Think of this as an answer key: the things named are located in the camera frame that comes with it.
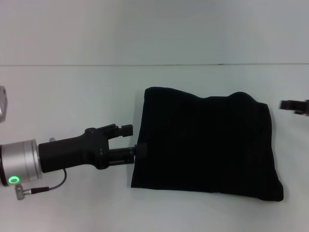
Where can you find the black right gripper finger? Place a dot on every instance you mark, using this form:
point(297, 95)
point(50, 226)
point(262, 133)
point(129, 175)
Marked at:
point(290, 105)
point(300, 112)

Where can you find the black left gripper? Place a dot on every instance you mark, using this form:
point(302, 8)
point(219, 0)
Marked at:
point(72, 152)

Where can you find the black shirt with FREE print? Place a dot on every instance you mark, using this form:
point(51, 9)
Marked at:
point(207, 145)

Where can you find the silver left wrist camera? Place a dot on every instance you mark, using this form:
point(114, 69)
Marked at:
point(3, 102)

